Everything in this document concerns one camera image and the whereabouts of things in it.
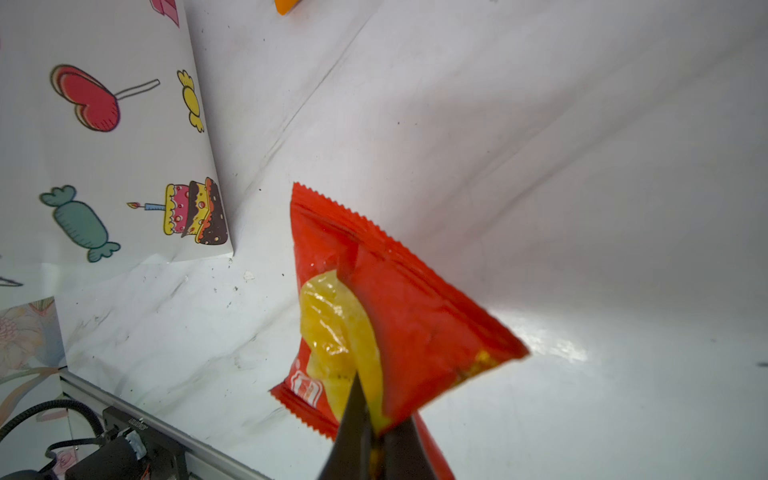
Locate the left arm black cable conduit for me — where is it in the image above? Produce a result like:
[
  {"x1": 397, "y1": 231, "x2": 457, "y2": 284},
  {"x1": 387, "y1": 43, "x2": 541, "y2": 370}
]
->
[{"x1": 0, "y1": 398, "x2": 107, "y2": 445}]

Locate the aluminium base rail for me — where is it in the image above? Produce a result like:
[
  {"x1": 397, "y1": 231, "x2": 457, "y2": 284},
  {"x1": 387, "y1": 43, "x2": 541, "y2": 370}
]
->
[{"x1": 60, "y1": 369, "x2": 267, "y2": 479}]

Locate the small orange snack packet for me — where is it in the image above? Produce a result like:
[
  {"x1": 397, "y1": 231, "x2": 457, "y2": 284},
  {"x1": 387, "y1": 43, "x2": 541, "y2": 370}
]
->
[{"x1": 274, "y1": 0, "x2": 301, "y2": 16}]

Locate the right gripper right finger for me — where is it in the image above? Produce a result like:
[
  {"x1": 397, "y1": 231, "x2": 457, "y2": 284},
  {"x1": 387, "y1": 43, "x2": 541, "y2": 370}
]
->
[{"x1": 381, "y1": 416, "x2": 437, "y2": 480}]

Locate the small red snack packet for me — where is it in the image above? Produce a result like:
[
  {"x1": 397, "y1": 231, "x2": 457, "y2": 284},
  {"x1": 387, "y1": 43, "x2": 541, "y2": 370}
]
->
[{"x1": 271, "y1": 184, "x2": 529, "y2": 479}]

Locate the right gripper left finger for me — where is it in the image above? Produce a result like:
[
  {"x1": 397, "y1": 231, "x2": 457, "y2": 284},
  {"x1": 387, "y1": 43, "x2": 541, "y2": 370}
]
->
[{"x1": 318, "y1": 375, "x2": 373, "y2": 480}]

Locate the white paper gift bag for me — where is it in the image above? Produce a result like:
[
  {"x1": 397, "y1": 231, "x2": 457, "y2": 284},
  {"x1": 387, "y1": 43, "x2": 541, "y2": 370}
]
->
[{"x1": 1, "y1": 1, "x2": 233, "y2": 308}]

